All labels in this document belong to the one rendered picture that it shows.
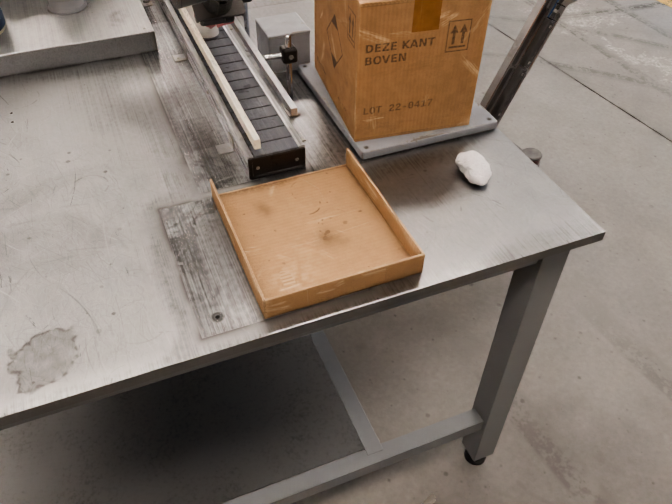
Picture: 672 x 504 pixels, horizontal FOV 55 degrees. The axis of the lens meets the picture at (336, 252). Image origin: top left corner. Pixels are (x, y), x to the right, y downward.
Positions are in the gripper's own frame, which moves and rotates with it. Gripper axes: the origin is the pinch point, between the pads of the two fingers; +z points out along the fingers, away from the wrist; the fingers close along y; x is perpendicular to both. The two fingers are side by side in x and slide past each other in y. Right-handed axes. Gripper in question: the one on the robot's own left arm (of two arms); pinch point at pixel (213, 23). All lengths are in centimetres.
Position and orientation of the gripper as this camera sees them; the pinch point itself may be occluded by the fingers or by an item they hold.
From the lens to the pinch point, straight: 149.4
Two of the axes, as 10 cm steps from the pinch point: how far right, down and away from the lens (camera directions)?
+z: -2.6, 1.3, 9.6
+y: -9.2, 2.5, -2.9
